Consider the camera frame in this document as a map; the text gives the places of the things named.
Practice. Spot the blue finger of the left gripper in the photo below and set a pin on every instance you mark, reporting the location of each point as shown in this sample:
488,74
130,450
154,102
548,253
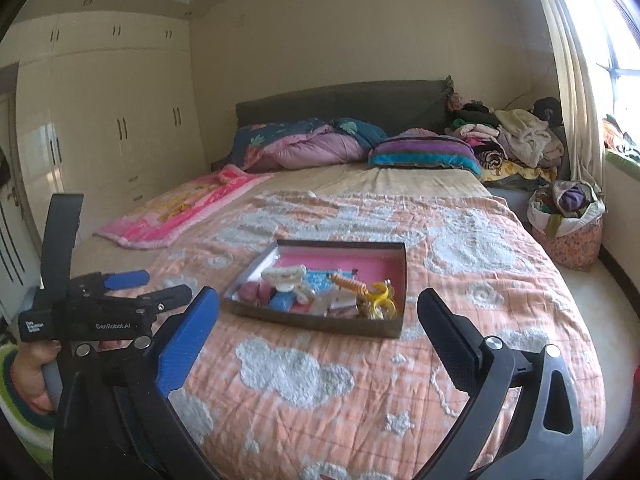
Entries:
167,299
126,280

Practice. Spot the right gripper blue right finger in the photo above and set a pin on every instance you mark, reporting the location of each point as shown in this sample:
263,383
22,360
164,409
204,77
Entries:
455,340

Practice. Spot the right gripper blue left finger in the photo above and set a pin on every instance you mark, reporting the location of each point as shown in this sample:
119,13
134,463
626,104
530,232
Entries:
186,341

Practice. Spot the pink fluffy pompom clip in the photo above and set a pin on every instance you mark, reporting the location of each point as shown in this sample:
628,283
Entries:
257,293

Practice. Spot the blue small box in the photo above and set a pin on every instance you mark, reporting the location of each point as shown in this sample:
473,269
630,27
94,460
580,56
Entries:
282,301

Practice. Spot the cream hair claw clip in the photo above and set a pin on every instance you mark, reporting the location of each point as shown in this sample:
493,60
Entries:
290,279

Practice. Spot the clear plastic box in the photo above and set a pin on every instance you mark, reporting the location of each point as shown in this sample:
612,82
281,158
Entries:
333,302

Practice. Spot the green striped left sleeve forearm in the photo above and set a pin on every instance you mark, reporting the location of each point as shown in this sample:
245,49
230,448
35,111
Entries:
34,430

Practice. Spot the person's left hand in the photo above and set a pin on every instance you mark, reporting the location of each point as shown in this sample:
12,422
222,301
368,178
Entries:
27,376

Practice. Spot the pink cartoon blanket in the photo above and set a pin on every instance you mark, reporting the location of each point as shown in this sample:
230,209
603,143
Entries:
159,222

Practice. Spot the peach cloud pattern quilt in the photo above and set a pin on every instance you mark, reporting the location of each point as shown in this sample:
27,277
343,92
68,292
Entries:
318,365

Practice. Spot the brown tray with pink lining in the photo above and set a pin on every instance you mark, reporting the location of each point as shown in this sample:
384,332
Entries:
350,288

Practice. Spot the blue booklet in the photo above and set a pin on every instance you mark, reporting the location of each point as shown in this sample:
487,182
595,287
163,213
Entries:
320,282

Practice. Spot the floral fabric basket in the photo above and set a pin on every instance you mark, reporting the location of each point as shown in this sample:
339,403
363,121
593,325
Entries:
566,218

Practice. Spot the cream wardrobe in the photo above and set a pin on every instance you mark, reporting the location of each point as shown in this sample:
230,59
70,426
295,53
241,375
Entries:
105,107

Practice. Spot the purple and teal folded duvet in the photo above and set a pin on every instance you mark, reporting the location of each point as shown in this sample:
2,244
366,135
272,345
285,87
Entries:
309,143

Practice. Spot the striped purple teal pillow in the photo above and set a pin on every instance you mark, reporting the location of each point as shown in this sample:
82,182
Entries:
425,151

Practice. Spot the pile of clothes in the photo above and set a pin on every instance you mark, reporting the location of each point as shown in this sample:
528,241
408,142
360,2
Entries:
517,149

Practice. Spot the cream curtain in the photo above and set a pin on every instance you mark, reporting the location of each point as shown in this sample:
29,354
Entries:
578,41

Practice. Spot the dark grey headboard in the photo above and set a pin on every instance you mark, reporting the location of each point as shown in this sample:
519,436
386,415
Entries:
393,105

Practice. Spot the window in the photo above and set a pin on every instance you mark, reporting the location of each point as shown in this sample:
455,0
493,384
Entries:
613,53

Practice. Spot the yellow ring toy in bag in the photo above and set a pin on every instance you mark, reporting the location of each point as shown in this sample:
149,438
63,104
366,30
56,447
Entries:
377,301

